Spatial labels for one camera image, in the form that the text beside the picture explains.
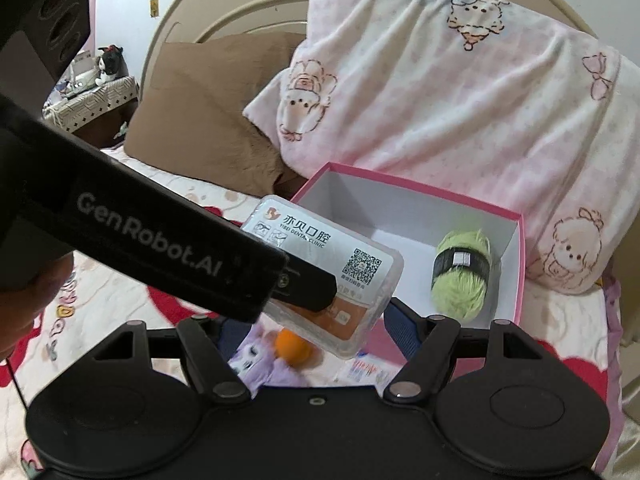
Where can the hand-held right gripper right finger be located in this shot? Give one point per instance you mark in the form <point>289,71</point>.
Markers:
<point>400,330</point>

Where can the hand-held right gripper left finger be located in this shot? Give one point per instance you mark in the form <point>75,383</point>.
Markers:
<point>235,340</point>

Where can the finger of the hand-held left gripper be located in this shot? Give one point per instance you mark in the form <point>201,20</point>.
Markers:
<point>310,290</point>

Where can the purple plush toy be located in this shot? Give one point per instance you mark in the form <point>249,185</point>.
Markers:
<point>260,360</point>

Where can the clear plastic case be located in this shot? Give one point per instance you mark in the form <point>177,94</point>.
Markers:
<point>320,240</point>

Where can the white wet wipes packet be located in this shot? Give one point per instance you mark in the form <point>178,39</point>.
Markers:
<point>362,372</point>

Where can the pink cardboard box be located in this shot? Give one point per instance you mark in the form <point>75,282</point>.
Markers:
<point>380,210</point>

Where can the person's left hand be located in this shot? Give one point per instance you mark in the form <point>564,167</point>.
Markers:
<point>30,305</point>

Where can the orange makeup sponge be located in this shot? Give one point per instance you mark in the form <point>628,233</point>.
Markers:
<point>292,347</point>

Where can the green yarn ball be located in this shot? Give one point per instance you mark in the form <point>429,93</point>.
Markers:
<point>460,290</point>

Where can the printed bed sheet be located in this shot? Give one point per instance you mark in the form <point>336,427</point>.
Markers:
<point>125,310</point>

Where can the brown pillow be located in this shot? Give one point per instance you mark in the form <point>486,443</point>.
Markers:
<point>200,120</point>

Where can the nightstand with patterned cloth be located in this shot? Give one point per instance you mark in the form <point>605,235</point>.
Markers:
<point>95,97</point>

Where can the black white plush cat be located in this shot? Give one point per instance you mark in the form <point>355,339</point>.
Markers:
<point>111,62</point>

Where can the white pink printed blanket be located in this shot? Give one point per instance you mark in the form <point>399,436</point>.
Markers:
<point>425,85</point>

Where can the beige bed headboard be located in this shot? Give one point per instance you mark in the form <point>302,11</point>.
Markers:
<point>225,5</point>

